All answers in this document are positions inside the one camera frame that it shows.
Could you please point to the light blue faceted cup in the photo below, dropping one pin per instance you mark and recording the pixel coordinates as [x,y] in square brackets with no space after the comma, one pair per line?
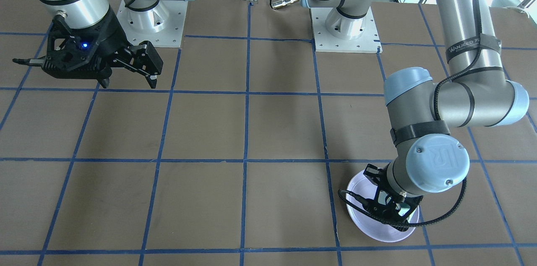
[405,210]

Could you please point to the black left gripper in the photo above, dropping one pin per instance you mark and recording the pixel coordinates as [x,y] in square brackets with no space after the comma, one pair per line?
[403,212]

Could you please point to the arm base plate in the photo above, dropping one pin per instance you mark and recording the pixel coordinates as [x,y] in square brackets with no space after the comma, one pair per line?
[335,33]
[162,26]

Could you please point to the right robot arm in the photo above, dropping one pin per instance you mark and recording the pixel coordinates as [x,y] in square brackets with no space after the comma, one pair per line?
[80,14]

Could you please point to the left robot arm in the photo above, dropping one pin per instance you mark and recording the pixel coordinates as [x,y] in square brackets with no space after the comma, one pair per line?
[427,181]

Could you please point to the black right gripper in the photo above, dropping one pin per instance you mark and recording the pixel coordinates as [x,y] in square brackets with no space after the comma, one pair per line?
[110,38]

